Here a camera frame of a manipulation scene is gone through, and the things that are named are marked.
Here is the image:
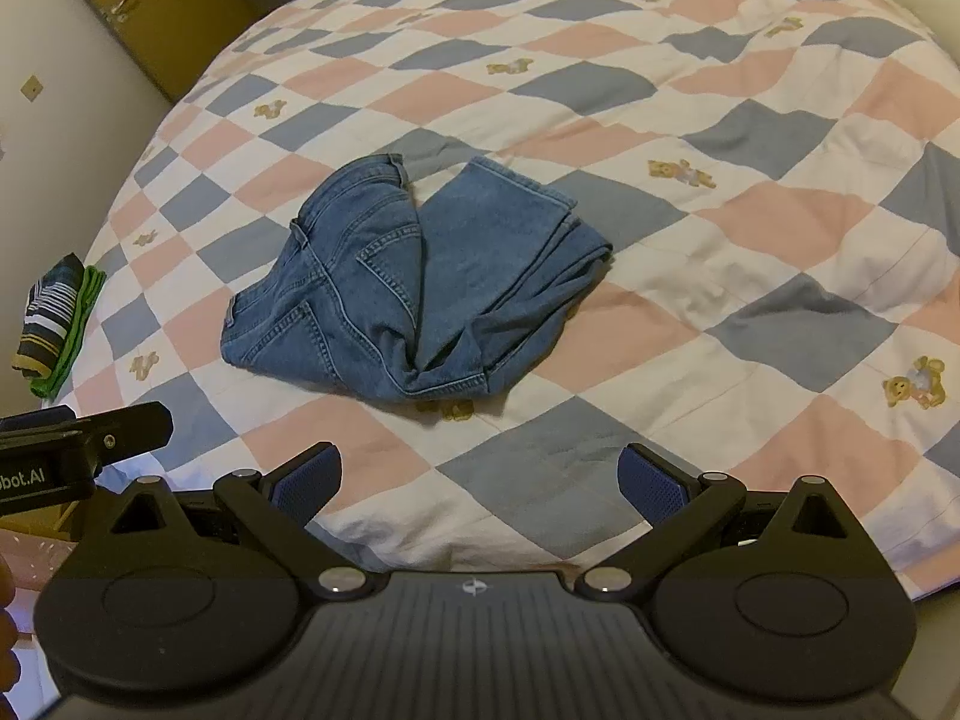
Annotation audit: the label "blue denim jeans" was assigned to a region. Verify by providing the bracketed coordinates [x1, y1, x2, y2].
[220, 153, 612, 403]

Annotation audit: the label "striped folded clothes stack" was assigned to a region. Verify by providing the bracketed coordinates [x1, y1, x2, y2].
[11, 254, 106, 401]

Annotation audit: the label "person's left hand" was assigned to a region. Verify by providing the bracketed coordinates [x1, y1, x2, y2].
[0, 557, 20, 660]

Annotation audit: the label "checkered pink blue bed quilt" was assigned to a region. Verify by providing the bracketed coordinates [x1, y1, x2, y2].
[59, 0, 958, 596]

